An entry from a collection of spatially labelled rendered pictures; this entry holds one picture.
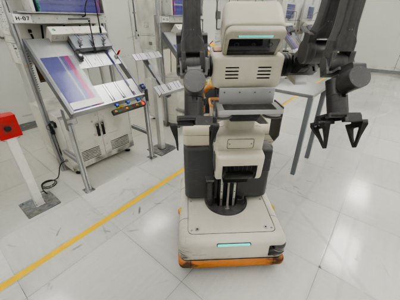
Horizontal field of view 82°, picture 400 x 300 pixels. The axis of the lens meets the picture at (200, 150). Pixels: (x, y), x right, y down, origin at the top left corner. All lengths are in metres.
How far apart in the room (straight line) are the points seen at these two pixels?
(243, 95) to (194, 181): 0.72
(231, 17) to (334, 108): 0.44
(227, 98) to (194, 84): 0.35
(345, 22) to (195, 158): 0.95
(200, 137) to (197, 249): 0.62
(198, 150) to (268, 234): 0.62
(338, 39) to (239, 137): 0.50
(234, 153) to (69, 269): 1.25
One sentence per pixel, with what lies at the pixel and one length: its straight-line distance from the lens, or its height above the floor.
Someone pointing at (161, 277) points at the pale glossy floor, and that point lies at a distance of 1.58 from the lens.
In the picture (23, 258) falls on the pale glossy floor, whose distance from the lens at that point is 1.99.
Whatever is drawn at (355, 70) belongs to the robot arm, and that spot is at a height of 1.22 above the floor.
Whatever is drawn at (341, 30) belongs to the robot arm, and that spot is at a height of 1.31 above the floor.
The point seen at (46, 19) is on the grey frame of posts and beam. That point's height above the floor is 1.34.
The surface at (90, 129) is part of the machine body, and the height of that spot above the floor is 0.42.
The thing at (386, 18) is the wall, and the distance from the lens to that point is 8.77.
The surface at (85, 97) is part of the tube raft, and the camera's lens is 2.09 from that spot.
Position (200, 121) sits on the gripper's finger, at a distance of 0.65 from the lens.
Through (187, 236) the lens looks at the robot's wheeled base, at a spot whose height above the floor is 0.28.
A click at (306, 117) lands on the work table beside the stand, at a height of 0.60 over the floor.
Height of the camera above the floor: 1.33
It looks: 29 degrees down
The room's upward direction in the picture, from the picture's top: straight up
